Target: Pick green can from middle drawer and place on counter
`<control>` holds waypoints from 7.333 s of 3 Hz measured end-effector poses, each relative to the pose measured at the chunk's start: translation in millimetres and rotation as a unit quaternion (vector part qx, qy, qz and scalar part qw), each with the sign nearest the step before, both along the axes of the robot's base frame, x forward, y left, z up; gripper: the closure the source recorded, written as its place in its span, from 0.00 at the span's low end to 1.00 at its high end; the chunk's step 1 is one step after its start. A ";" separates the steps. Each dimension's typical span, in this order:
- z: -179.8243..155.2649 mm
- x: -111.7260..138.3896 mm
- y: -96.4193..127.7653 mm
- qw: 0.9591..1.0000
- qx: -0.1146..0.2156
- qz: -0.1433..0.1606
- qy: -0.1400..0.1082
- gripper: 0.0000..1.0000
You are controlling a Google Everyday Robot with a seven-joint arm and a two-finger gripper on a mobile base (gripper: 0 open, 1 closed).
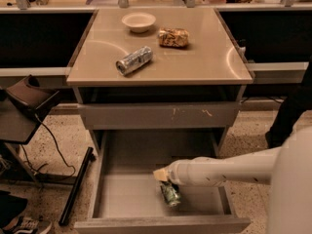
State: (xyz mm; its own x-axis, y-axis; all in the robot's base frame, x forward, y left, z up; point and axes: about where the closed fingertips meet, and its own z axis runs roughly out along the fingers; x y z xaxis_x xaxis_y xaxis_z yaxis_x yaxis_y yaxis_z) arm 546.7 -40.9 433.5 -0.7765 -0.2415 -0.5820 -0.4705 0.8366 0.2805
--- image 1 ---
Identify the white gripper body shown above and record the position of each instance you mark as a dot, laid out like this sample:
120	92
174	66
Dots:
181	173

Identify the closed grey drawer front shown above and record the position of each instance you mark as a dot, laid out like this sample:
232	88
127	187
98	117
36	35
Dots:
113	116

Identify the black and white sneaker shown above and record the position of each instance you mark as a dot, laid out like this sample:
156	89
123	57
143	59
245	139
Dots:
26	225

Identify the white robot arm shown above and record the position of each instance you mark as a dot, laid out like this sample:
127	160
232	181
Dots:
287	169

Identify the brown device on stand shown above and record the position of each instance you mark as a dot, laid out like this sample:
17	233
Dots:
32	100

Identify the brown snack bag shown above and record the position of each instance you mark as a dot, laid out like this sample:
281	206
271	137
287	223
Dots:
173	37

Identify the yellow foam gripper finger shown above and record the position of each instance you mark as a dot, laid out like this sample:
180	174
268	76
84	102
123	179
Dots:
161	174

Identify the silver can on counter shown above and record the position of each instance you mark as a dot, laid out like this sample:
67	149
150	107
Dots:
134	61

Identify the green crushed can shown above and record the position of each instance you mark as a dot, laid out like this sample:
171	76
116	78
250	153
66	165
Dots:
170	193

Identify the grey drawer cabinet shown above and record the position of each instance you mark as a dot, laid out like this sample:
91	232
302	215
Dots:
208	69

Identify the open grey drawer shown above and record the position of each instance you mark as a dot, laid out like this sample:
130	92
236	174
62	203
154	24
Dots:
128	200

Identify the person in dark trousers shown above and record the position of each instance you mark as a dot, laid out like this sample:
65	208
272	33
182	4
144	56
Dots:
299	101

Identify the white bowl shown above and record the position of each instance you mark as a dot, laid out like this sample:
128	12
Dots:
138	22

